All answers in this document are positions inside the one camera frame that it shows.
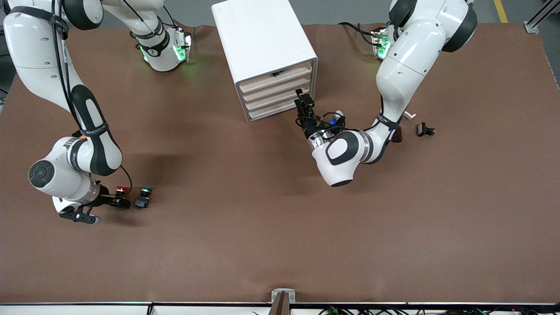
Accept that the white cream drawer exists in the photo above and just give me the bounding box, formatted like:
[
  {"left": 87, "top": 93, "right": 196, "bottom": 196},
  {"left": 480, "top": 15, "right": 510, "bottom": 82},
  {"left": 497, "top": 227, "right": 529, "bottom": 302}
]
[
  {"left": 243, "top": 83, "right": 314, "bottom": 112},
  {"left": 246, "top": 93, "right": 315, "bottom": 121},
  {"left": 241, "top": 73, "right": 313, "bottom": 103}
]

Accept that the green push button switch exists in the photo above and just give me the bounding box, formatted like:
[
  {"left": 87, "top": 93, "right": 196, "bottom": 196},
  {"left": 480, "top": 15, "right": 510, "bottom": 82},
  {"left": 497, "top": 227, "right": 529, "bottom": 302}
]
[{"left": 134, "top": 186, "right": 153, "bottom": 209}]

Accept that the dark brown bar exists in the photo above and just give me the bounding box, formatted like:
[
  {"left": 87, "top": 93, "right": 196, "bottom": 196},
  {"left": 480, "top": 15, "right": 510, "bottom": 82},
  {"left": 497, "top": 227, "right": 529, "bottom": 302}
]
[{"left": 269, "top": 292, "right": 291, "bottom": 315}]

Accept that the black base cable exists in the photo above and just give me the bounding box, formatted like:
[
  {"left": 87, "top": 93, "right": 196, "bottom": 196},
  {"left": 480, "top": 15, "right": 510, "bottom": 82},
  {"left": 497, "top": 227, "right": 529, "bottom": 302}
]
[{"left": 338, "top": 21, "right": 379, "bottom": 45}]

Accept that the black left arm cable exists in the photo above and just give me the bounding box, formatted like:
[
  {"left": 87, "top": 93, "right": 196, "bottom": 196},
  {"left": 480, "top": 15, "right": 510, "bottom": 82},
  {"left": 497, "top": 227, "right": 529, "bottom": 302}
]
[{"left": 306, "top": 110, "right": 347, "bottom": 132}]

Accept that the brown table mat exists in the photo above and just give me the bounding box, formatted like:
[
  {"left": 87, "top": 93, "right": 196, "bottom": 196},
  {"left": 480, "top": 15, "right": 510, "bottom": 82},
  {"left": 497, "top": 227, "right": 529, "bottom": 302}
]
[{"left": 0, "top": 23, "right": 560, "bottom": 305}]

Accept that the aluminium frame profile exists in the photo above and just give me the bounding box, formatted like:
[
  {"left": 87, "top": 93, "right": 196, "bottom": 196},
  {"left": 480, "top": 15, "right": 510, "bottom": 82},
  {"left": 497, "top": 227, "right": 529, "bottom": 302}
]
[{"left": 524, "top": 0, "right": 560, "bottom": 34}]

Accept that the white drawer cabinet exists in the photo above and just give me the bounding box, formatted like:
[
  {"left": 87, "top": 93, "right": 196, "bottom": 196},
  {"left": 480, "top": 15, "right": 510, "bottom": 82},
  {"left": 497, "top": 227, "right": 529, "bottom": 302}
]
[{"left": 211, "top": 0, "right": 319, "bottom": 123}]

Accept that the grey metal bracket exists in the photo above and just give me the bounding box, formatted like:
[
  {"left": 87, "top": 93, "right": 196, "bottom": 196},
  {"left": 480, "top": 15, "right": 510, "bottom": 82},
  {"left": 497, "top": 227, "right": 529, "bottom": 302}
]
[{"left": 271, "top": 289, "right": 296, "bottom": 304}]

